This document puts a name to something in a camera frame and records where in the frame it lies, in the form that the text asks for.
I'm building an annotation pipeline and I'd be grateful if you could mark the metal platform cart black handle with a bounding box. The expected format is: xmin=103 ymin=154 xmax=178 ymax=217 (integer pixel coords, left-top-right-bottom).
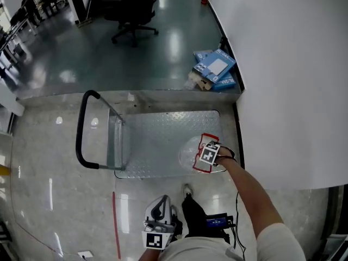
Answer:
xmin=75 ymin=90 xmax=228 ymax=179

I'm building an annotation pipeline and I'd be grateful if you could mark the large blue flat box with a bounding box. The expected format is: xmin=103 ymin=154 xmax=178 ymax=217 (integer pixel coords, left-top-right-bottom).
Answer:
xmin=192 ymin=48 xmax=237 ymax=83

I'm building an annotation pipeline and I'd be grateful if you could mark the black office chair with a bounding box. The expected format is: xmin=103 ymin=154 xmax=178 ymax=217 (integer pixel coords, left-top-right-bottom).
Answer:
xmin=104 ymin=0 xmax=160 ymax=48

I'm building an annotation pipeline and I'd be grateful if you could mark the person's cream shirt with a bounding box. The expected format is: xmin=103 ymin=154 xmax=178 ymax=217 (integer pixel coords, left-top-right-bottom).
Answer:
xmin=138 ymin=222 xmax=308 ymax=261

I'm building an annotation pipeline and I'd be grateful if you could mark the white board panel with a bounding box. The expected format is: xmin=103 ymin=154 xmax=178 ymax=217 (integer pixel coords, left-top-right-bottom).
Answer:
xmin=0 ymin=83 xmax=26 ymax=117

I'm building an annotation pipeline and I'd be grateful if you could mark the clear plastic water jug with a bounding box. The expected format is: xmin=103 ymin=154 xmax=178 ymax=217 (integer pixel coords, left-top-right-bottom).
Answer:
xmin=178 ymin=135 xmax=228 ymax=173

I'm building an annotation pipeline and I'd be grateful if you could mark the black cable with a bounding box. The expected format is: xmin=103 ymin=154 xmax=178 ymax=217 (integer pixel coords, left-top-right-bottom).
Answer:
xmin=233 ymin=190 xmax=247 ymax=259

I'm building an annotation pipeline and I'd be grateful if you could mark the black device with blue screen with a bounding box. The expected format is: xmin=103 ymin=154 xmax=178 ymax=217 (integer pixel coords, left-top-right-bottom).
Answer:
xmin=205 ymin=213 xmax=235 ymax=230

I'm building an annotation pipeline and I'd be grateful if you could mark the thick blue box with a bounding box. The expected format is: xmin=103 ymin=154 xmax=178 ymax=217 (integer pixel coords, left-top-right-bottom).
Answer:
xmin=211 ymin=72 xmax=237 ymax=92

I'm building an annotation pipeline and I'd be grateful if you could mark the long grey table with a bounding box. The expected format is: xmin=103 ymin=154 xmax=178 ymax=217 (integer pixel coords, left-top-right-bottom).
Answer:
xmin=0 ymin=17 xmax=39 ymax=71

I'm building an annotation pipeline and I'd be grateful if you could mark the red floor tape strip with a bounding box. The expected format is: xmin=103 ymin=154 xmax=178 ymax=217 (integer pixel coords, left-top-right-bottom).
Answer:
xmin=111 ymin=191 xmax=122 ymax=260

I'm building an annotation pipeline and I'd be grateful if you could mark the person's white shoe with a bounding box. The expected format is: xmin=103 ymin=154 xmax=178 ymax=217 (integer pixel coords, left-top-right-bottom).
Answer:
xmin=181 ymin=183 xmax=194 ymax=200

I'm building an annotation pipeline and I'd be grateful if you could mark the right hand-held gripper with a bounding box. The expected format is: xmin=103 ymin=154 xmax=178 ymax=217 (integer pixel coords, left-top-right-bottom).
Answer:
xmin=192 ymin=133 xmax=221 ymax=174

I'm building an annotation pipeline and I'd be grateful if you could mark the person's black trouser leg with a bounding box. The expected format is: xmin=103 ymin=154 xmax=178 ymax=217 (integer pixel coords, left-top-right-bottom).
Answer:
xmin=173 ymin=194 xmax=209 ymax=238

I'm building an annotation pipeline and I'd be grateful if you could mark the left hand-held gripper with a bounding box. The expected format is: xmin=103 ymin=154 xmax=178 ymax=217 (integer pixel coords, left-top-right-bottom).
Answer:
xmin=141 ymin=194 xmax=176 ymax=251

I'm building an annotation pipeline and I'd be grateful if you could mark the person's right forearm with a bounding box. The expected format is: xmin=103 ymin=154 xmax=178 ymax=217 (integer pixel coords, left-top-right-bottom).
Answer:
xmin=217 ymin=147 xmax=285 ymax=240

